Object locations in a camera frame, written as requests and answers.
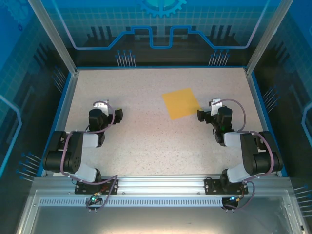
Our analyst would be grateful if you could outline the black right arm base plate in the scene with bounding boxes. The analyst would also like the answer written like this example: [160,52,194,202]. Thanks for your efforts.
[204,177,249,195]

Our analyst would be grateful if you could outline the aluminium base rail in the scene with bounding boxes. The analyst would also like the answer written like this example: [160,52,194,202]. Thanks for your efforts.
[33,173,292,197]

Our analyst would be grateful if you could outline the aluminium corner post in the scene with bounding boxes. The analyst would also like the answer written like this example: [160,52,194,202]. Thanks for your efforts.
[26,0,80,77]
[244,0,295,77]

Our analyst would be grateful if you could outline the slotted metal cable strip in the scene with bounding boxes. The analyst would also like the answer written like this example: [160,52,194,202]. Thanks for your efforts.
[38,197,226,208]

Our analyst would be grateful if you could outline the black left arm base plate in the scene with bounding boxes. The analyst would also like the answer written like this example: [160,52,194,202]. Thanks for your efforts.
[74,178,119,195]

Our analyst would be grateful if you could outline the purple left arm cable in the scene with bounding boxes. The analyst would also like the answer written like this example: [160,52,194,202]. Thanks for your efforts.
[60,100,119,213]

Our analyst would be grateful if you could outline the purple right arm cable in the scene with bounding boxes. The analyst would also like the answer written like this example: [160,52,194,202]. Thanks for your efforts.
[211,98,273,212]

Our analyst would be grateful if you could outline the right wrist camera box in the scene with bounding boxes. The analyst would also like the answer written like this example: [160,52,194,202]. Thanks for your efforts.
[208,98,233,124]

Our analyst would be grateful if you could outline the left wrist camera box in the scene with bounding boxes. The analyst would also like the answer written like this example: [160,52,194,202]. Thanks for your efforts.
[88,99,110,126]

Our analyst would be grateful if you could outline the sheet metal panel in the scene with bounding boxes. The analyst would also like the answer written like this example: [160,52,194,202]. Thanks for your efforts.
[14,189,312,234]

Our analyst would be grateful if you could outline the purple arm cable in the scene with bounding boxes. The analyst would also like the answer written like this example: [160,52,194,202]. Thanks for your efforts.
[211,98,273,212]
[60,100,119,213]

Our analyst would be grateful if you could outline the aluminium side rail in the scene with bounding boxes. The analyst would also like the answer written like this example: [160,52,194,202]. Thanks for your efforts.
[40,70,80,177]
[245,72,281,176]

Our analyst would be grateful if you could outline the yellow paper sheet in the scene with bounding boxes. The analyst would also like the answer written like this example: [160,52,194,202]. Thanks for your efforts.
[161,87,202,120]

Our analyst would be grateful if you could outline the blue table edge frame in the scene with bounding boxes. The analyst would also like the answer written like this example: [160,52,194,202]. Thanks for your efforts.
[36,65,289,178]

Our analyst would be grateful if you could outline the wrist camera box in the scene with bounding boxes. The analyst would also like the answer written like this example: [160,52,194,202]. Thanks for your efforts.
[88,99,110,126]
[208,98,233,124]

